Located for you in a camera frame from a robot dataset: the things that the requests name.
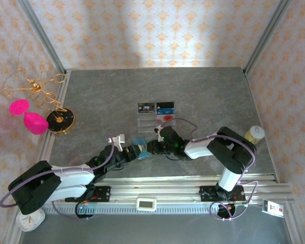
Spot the small pink egg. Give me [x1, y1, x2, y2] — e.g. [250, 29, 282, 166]
[9, 99, 31, 116]

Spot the white card with red circles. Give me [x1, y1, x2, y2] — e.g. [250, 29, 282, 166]
[157, 114, 175, 123]

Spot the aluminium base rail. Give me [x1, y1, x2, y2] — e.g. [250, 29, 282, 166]
[20, 174, 294, 208]

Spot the large pink egg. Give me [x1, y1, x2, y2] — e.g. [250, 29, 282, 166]
[23, 111, 49, 135]

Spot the grey slotted cable duct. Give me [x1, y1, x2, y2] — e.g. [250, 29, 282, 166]
[42, 204, 247, 216]

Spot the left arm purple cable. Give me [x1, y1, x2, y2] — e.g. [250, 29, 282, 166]
[0, 134, 117, 222]

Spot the black VIP card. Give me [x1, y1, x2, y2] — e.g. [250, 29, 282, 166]
[138, 102, 156, 114]

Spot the small white label box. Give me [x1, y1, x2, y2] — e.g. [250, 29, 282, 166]
[261, 199, 285, 218]

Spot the blue leather card holder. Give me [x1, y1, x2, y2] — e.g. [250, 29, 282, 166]
[131, 137, 153, 161]

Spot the clear acrylic card stand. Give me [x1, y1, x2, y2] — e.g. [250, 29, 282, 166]
[137, 101, 177, 133]

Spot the white digital timer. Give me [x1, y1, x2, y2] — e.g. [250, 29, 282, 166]
[136, 197, 158, 211]

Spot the aluminium frame post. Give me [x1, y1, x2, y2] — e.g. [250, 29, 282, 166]
[242, 0, 293, 76]
[17, 0, 67, 74]

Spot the aluminium table edge rail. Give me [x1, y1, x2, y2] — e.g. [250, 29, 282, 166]
[30, 70, 72, 184]

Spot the yellow jar with white lid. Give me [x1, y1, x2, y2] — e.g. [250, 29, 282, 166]
[245, 126, 266, 145]

